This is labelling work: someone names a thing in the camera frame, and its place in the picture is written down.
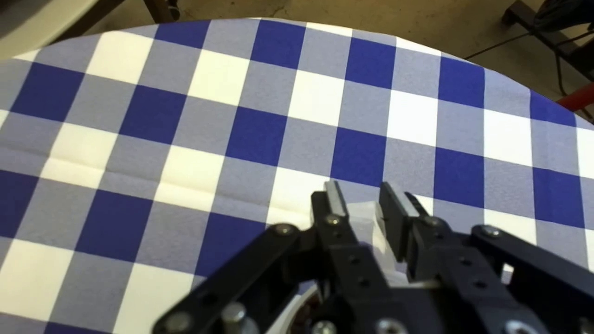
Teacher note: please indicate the blue white checkered tablecloth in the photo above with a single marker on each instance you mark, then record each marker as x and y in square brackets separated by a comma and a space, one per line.
[136, 162]

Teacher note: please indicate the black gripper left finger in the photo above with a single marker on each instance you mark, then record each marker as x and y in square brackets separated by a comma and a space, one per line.
[355, 295]

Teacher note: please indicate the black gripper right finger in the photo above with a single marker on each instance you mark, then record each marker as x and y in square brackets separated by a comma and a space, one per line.
[467, 294]

